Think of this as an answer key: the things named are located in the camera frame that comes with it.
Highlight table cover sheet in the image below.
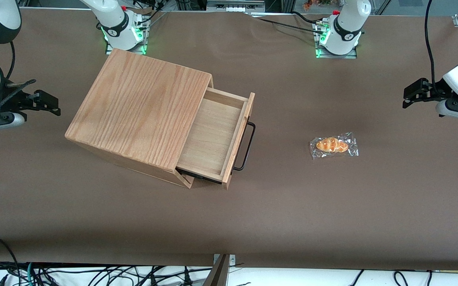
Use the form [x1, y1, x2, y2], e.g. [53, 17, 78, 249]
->
[0, 8, 458, 271]

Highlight small metal bracket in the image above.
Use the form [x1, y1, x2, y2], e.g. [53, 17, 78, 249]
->
[213, 254, 236, 266]

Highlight brown wedge-shaped post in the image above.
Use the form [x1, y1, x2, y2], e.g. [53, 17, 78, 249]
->
[203, 254, 230, 286]

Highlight long black cable on table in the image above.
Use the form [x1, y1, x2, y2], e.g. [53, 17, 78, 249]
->
[253, 11, 321, 33]

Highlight wooden drawer cabinet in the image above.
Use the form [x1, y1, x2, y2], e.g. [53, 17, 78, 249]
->
[65, 48, 214, 189]

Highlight black cable bundle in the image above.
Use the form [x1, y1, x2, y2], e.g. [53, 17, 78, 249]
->
[132, 0, 170, 24]

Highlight bread roll in plastic wrap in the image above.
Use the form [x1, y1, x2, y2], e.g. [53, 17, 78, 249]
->
[309, 132, 359, 160]

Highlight grey equipment box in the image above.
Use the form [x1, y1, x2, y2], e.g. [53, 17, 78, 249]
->
[206, 0, 267, 13]

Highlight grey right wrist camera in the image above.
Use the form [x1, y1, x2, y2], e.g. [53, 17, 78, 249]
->
[0, 112, 26, 134]

